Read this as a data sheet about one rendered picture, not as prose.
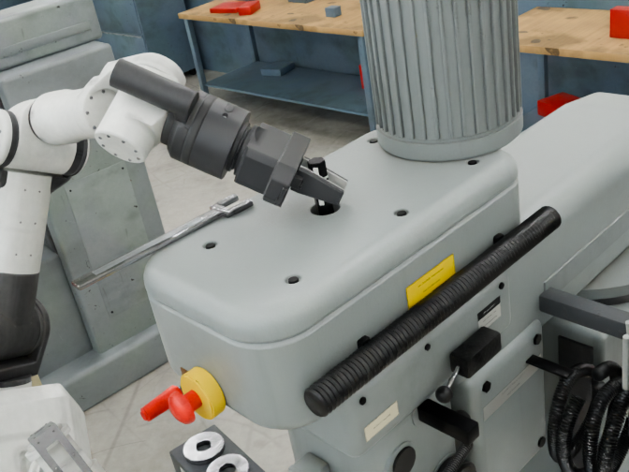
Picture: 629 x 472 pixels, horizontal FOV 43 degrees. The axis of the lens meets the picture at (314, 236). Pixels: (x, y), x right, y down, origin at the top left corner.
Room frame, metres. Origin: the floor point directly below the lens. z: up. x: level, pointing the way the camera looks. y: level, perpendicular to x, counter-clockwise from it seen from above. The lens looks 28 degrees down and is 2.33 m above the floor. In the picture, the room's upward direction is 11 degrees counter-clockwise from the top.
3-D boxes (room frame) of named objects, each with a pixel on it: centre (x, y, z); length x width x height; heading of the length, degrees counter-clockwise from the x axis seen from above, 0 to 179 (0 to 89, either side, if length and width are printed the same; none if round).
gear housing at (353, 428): (0.91, -0.05, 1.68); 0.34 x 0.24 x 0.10; 130
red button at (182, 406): (0.72, 0.18, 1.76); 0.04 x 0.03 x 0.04; 40
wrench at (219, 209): (0.87, 0.18, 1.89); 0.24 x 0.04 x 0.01; 127
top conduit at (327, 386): (0.79, -0.14, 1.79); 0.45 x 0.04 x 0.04; 130
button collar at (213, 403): (0.73, 0.16, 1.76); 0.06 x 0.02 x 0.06; 40
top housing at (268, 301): (0.89, -0.03, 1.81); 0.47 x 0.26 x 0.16; 130
